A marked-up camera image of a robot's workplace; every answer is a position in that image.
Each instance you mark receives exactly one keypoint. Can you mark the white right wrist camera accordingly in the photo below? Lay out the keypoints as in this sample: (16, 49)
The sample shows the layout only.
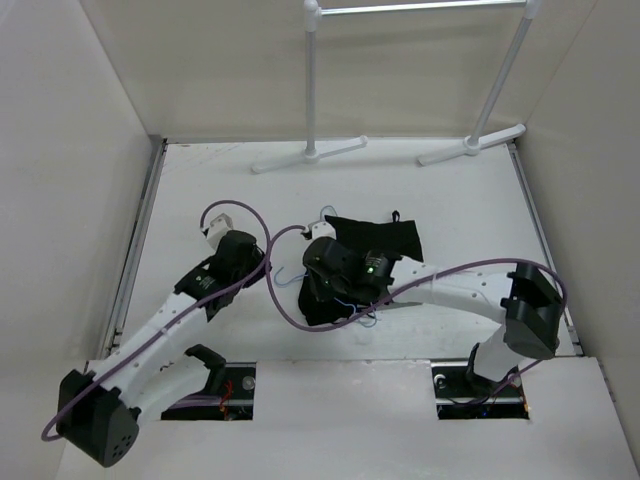
(319, 229)

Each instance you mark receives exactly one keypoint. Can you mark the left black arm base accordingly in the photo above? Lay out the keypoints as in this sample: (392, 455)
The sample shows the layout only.
(227, 395)

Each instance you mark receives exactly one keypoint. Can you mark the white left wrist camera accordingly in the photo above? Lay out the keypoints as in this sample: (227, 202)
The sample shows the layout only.
(217, 228)

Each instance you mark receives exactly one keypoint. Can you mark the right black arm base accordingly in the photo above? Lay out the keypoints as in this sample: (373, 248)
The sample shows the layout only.
(457, 397)

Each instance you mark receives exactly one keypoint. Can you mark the white garment rack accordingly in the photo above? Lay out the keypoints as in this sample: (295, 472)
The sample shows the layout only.
(366, 70)

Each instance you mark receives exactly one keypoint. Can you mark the black trousers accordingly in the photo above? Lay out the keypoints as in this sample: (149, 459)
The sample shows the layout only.
(396, 236)

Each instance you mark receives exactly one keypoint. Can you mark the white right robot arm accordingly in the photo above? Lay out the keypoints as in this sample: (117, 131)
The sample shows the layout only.
(526, 303)

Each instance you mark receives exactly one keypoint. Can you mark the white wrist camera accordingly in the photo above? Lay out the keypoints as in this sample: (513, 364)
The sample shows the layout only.
(217, 228)
(319, 229)

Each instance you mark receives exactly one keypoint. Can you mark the light blue wire hanger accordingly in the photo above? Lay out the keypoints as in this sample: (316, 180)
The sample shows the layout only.
(316, 313)

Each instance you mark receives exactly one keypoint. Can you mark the left aluminium table rail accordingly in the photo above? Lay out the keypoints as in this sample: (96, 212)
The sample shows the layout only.
(115, 322)

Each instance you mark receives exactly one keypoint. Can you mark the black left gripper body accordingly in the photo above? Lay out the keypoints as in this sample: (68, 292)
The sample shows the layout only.
(254, 264)

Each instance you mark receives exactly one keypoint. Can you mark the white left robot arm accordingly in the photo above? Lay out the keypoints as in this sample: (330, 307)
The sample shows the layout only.
(101, 411)

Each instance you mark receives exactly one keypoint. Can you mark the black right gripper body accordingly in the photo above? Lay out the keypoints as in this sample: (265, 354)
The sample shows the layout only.
(333, 286)

